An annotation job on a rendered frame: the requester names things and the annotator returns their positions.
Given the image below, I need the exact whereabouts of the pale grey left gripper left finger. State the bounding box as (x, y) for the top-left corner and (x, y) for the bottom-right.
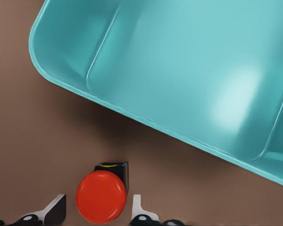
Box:
(7, 194), (67, 226)

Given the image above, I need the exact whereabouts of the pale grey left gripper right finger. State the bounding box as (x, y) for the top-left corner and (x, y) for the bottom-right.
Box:
(128, 194), (160, 226)

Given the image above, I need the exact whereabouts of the red push button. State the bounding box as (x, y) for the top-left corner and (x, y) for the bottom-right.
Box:
(75, 161), (129, 224)

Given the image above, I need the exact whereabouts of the blue storage box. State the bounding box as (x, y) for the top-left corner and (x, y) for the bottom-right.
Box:
(28, 0), (283, 190)

